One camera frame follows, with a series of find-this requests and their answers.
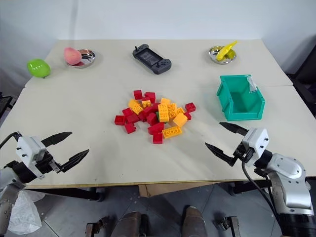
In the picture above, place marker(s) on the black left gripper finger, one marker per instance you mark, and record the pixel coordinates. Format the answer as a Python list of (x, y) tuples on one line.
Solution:
[(58, 137), (74, 159)]

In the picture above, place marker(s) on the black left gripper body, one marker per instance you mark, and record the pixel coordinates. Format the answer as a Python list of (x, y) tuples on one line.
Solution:
[(45, 163)]

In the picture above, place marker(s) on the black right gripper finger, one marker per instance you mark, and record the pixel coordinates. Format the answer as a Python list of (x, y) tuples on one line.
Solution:
[(234, 128), (219, 151)]

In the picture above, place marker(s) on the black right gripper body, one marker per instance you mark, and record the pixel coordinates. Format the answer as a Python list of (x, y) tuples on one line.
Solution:
[(245, 154)]

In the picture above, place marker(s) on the green plastic storage bin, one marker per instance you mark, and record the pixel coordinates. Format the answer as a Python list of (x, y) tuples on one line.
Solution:
[(243, 103)]

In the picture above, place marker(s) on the clear bin label holder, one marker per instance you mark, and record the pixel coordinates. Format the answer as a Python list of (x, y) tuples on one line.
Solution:
[(253, 85)]

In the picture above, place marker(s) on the red building block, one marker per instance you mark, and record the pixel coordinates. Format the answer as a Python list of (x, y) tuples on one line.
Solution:
[(151, 109), (132, 119), (142, 116), (156, 128), (187, 115), (151, 119), (127, 111), (137, 94), (150, 96), (190, 107), (120, 120), (158, 138), (130, 128)]

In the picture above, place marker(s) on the white plastic bag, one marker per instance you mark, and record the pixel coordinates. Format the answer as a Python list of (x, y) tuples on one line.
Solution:
[(23, 214)]

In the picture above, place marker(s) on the dark stand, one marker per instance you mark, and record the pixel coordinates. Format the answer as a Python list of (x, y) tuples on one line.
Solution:
[(5, 105)]

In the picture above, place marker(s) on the brown cardboard sheet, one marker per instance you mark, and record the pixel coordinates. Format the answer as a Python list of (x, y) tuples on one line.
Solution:
[(168, 189)]

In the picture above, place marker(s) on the green plastic toy brick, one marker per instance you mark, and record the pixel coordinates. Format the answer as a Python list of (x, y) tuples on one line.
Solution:
[(157, 115)]

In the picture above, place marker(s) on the green toy apple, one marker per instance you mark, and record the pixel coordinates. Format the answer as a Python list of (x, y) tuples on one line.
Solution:
[(38, 67)]

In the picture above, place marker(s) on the dark rounded shape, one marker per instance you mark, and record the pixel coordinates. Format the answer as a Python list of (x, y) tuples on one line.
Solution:
[(132, 224), (193, 222)]

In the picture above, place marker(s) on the round steel dish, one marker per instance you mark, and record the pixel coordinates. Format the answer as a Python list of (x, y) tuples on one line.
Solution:
[(87, 58), (214, 54)]

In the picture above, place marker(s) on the yellow toy banana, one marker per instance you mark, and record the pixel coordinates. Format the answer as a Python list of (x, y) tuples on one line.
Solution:
[(224, 51)]

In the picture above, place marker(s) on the pink toy peach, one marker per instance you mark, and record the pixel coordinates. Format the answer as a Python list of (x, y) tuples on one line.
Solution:
[(72, 56)]

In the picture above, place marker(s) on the black chair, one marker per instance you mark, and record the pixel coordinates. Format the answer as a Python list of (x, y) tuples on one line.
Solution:
[(304, 69)]

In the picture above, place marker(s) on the dark grey handheld game console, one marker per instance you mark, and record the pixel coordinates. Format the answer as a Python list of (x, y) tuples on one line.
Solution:
[(150, 59)]

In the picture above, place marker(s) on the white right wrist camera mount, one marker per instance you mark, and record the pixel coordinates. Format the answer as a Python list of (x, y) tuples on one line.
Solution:
[(256, 142)]

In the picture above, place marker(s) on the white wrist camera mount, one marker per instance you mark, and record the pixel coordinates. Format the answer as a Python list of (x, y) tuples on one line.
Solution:
[(256, 142), (28, 149)]

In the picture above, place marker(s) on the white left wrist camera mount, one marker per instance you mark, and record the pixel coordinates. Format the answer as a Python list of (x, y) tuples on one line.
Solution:
[(28, 149)]

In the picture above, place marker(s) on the black table frame bar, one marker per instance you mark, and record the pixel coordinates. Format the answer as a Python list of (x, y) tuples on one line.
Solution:
[(249, 187), (74, 193)]

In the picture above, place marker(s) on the black metal bracket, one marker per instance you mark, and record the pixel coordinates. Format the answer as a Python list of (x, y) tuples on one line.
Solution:
[(229, 225), (97, 227)]

